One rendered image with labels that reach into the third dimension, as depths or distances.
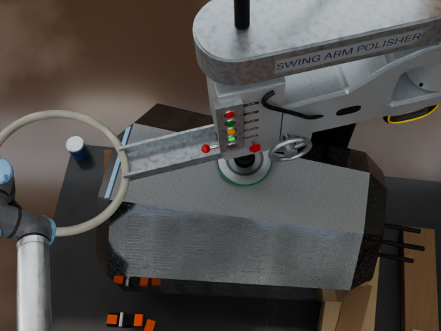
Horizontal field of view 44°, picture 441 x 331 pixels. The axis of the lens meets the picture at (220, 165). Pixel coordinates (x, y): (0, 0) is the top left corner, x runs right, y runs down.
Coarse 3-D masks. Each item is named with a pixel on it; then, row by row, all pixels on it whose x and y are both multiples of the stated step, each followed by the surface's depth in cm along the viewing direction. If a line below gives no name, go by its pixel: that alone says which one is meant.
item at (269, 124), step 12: (216, 84) 151; (252, 84) 150; (264, 84) 150; (276, 84) 150; (216, 96) 150; (228, 96) 149; (240, 96) 150; (252, 96) 152; (276, 96) 155; (252, 108) 158; (264, 108) 160; (264, 120) 166; (276, 120) 168; (216, 132) 190; (252, 132) 172; (264, 132) 174; (276, 132) 176; (252, 144) 180; (264, 144) 182; (228, 156) 184; (240, 156) 186
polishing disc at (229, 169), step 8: (264, 152) 216; (224, 160) 215; (232, 160) 215; (256, 160) 214; (264, 160) 214; (224, 168) 214; (232, 168) 213; (240, 168) 213; (248, 168) 213; (256, 168) 213; (264, 168) 213; (224, 176) 213; (232, 176) 212; (240, 176) 212; (248, 176) 212; (256, 176) 212
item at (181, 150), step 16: (208, 128) 196; (128, 144) 196; (144, 144) 197; (160, 144) 199; (176, 144) 199; (192, 144) 199; (144, 160) 198; (160, 160) 197; (176, 160) 197; (192, 160) 192; (208, 160) 195; (128, 176) 192; (144, 176) 195
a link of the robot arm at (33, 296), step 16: (16, 224) 151; (32, 224) 153; (48, 224) 157; (16, 240) 152; (32, 240) 150; (48, 240) 154; (32, 256) 146; (48, 256) 150; (32, 272) 142; (48, 272) 146; (16, 288) 141; (32, 288) 138; (48, 288) 141; (16, 304) 138; (32, 304) 135; (48, 304) 138; (16, 320) 134; (32, 320) 132; (48, 320) 134
